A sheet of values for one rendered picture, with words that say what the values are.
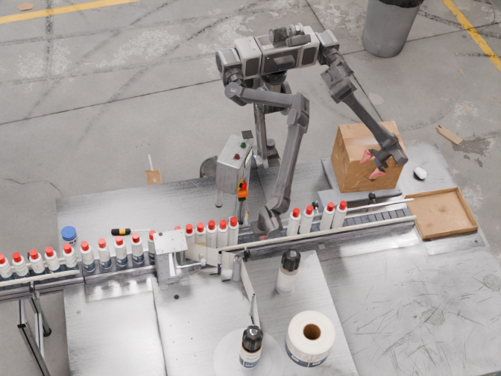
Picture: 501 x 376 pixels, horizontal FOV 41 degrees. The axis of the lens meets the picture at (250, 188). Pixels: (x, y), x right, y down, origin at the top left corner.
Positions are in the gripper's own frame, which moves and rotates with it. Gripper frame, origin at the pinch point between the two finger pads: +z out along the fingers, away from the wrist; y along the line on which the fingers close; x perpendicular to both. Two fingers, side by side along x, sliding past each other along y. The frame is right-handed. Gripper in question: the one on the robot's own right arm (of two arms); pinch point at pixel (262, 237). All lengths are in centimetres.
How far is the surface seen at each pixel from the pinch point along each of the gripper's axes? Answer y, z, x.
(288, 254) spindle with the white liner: 8.9, 1.0, -10.2
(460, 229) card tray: 108, 31, 4
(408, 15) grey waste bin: 179, 72, 216
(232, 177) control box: -9.8, -22.2, 18.1
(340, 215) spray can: 44.3, 16.5, 14.9
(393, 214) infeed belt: 77, 30, 19
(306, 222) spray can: 27.9, 18.8, 15.5
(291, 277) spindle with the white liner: 11.1, 14.7, -14.1
